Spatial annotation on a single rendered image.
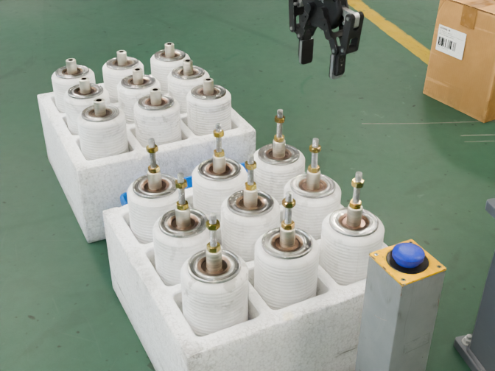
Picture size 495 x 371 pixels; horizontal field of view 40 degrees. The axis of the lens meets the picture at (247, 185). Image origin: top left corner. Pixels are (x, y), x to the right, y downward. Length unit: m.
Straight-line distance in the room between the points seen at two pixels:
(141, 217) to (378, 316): 0.43
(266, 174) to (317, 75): 1.04
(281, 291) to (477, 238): 0.62
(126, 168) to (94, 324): 0.32
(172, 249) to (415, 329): 0.37
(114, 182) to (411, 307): 0.71
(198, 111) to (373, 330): 0.68
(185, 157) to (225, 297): 0.54
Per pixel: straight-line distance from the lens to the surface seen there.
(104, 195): 1.39
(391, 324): 0.90
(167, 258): 1.03
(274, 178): 1.19
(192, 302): 0.95
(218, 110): 1.43
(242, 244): 1.07
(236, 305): 0.96
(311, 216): 1.11
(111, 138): 1.37
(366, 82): 2.17
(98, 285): 1.34
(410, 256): 0.87
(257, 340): 0.97
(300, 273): 0.98
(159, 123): 1.39
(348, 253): 1.03
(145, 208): 1.11
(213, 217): 0.90
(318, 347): 1.06
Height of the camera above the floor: 0.85
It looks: 32 degrees down
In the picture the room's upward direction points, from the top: straight up
